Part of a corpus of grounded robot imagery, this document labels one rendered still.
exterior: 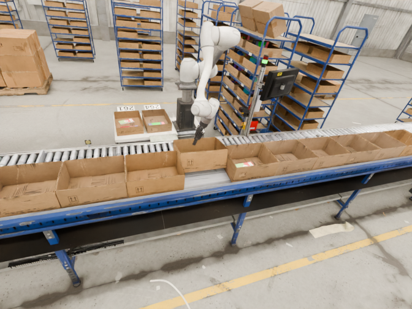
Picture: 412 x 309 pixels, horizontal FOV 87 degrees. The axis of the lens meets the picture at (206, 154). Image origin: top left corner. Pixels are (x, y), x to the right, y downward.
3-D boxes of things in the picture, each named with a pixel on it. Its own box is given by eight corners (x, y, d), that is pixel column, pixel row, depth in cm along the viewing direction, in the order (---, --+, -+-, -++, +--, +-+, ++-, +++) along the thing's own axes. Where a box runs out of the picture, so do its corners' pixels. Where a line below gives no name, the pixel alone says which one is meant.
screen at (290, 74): (276, 114, 269) (297, 67, 232) (287, 121, 259) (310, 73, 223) (251, 122, 243) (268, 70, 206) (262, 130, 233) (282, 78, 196)
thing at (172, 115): (190, 112, 302) (190, 110, 300) (204, 133, 260) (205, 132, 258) (113, 116, 267) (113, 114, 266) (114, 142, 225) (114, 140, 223)
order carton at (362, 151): (348, 146, 244) (356, 133, 233) (371, 162, 222) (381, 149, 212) (321, 149, 231) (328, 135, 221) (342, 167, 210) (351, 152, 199)
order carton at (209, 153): (214, 153, 204) (215, 136, 197) (227, 167, 179) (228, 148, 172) (173, 157, 192) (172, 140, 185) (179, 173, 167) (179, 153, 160)
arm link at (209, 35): (203, 44, 161) (220, 45, 165) (202, 18, 157) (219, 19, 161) (198, 49, 173) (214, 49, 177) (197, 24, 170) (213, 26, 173)
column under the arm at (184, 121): (171, 121, 269) (172, 95, 249) (191, 119, 278) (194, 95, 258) (176, 132, 250) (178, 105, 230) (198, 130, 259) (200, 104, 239)
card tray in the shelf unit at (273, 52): (244, 48, 286) (246, 40, 280) (263, 49, 295) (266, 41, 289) (259, 57, 256) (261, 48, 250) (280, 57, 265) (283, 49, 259)
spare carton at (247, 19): (237, 3, 293) (249, -2, 293) (243, 27, 313) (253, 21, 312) (251, 7, 264) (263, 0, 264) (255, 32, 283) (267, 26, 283)
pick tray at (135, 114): (139, 117, 267) (138, 110, 261) (144, 133, 240) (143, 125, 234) (114, 119, 257) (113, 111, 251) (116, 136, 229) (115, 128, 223)
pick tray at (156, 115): (164, 115, 278) (164, 108, 272) (171, 130, 251) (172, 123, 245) (141, 117, 268) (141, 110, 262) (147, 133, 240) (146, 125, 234)
